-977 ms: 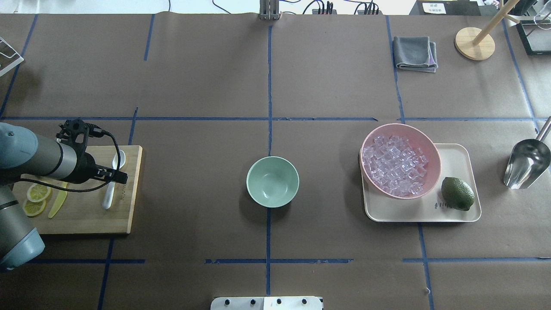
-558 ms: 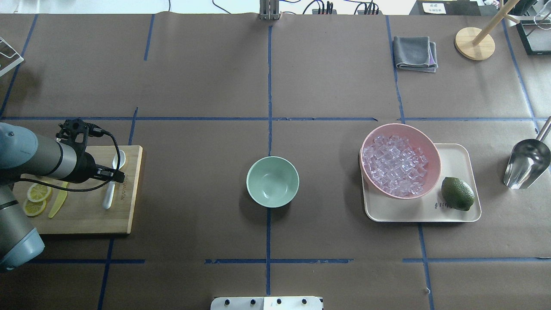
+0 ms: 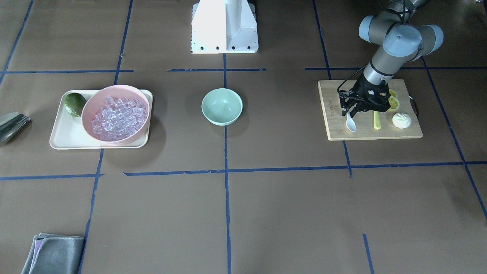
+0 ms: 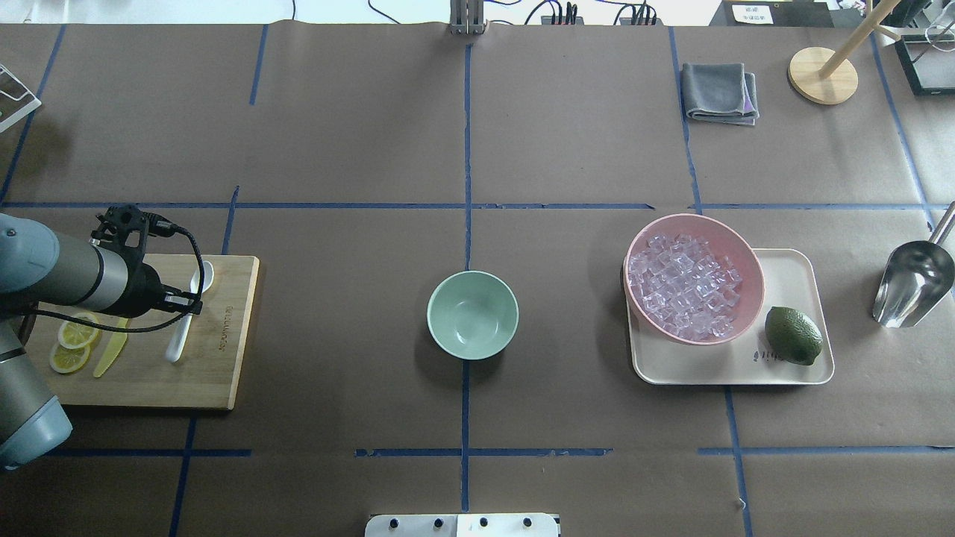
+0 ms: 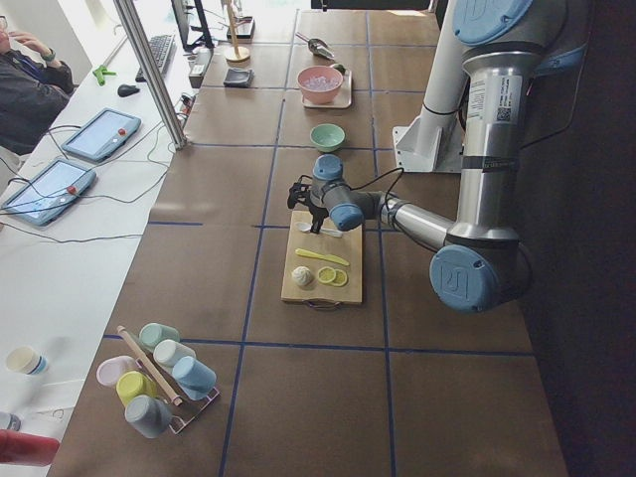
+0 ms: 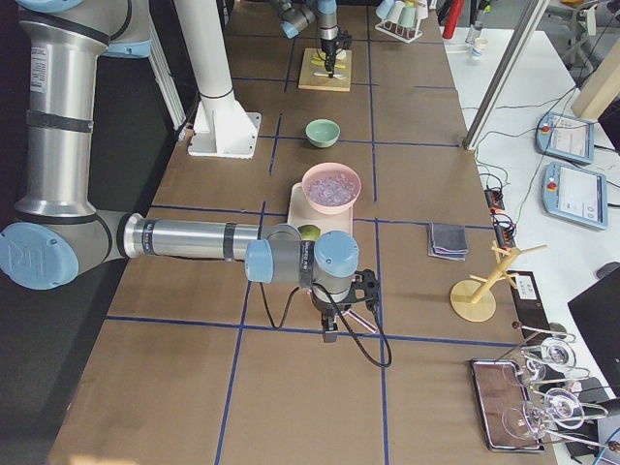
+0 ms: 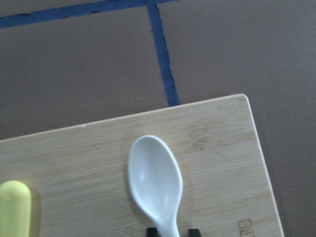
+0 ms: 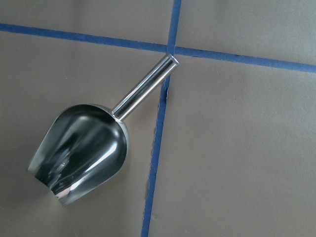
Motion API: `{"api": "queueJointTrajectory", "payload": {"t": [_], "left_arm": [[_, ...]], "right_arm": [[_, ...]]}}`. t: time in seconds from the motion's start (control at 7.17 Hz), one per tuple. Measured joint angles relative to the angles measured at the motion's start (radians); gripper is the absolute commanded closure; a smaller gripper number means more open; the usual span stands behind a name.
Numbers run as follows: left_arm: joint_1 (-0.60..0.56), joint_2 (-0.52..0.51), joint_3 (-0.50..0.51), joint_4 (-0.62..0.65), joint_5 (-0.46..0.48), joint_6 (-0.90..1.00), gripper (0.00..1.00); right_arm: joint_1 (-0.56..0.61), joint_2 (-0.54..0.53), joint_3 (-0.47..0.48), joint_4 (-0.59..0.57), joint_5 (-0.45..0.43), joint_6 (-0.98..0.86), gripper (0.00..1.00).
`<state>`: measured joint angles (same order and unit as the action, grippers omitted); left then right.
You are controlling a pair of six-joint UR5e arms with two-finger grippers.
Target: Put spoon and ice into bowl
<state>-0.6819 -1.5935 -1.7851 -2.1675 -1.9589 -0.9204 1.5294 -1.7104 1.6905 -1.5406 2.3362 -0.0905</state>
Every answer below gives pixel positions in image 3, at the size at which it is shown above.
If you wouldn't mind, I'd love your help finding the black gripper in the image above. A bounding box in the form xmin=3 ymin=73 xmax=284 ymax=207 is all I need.
xmin=339 ymin=76 xmax=391 ymax=118

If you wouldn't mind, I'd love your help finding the white plastic spoon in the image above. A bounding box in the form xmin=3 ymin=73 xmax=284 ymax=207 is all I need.
xmin=345 ymin=112 xmax=357 ymax=132

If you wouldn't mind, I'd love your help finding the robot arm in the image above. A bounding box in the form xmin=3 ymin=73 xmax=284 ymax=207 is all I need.
xmin=337 ymin=0 xmax=444 ymax=117

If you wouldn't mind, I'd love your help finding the mint green bowl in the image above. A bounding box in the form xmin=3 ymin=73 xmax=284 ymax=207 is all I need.
xmin=201 ymin=88 xmax=243 ymax=126

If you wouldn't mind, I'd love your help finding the pile of clear ice cubes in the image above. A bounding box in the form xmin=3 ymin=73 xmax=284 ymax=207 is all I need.
xmin=91 ymin=96 xmax=148 ymax=142

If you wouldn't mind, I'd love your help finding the pink bowl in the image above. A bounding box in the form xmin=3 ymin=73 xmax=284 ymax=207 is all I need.
xmin=81 ymin=84 xmax=153 ymax=148

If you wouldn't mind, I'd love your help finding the stainless steel ice scoop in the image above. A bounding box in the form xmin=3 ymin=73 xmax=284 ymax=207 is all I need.
xmin=0 ymin=112 xmax=31 ymax=146

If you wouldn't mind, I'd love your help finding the yellow plastic knife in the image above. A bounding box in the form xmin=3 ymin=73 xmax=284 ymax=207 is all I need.
xmin=373 ymin=111 xmax=381 ymax=130

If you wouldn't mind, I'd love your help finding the lemon slice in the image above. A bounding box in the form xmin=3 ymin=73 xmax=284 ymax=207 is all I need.
xmin=388 ymin=96 xmax=400 ymax=112
xmin=388 ymin=89 xmax=398 ymax=98

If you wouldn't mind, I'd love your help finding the wooden cutting board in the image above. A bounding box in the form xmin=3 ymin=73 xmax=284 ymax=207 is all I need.
xmin=318 ymin=79 xmax=423 ymax=141

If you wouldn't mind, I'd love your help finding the green avocado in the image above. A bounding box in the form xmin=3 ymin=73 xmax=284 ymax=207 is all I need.
xmin=63 ymin=92 xmax=87 ymax=118

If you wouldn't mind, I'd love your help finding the cream plastic tray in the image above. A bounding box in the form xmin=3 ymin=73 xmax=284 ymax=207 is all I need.
xmin=50 ymin=89 xmax=150 ymax=150

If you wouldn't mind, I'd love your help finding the grey folded cloth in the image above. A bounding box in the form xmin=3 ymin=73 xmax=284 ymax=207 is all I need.
xmin=21 ymin=233 xmax=84 ymax=274

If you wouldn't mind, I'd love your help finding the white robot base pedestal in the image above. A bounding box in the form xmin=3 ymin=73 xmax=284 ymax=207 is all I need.
xmin=190 ymin=0 xmax=259 ymax=54

